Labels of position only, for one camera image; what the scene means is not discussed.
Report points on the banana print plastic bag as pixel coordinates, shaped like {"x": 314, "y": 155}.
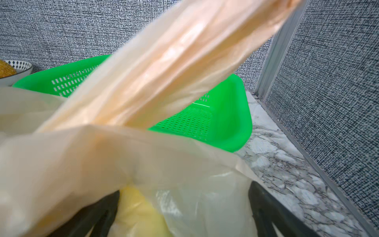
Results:
{"x": 75, "y": 152}

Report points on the patterned bowl with yellow food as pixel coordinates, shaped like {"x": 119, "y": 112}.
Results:
{"x": 13, "y": 71}

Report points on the green plastic basket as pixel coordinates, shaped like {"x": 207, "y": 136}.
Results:
{"x": 220, "y": 118}

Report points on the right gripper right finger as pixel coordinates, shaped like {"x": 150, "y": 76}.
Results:
{"x": 269, "y": 214}

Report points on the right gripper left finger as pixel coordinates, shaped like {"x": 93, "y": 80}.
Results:
{"x": 95, "y": 220}

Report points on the yellow banana bunch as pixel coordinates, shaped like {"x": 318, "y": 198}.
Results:
{"x": 136, "y": 217}

